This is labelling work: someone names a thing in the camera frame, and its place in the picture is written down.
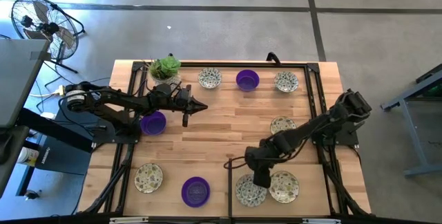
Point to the green succulent in white pot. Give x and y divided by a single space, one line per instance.
169 65

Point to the black divider rail with post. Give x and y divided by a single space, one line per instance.
230 189

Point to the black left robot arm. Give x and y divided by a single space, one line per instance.
114 101

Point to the purple plastic bowl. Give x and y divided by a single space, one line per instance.
195 191
247 80
155 123

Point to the black tool cabinet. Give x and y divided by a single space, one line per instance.
65 158

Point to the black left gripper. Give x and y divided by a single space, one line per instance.
169 103

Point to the teal floral patterned bowl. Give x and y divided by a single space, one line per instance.
209 77
247 194
286 81

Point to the white power strip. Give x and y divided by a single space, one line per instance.
60 90

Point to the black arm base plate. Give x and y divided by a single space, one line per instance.
103 138
340 137

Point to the black desk frame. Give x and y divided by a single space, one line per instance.
52 129

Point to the black caster wheel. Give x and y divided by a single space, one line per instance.
31 194

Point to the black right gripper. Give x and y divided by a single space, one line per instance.
260 160

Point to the white container with yellow label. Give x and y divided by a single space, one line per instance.
27 155

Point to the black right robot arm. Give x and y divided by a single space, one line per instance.
310 126

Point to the black aluminium table frame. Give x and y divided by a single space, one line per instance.
241 64

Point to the white label strip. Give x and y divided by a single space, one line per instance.
128 220
321 221

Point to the yellow floral patterned bowl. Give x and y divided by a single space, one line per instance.
281 124
148 178
285 187

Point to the large black floor fan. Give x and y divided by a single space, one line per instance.
45 27

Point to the grey metal table frame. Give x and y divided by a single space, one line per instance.
414 135

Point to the grey desk top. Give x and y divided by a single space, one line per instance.
17 79

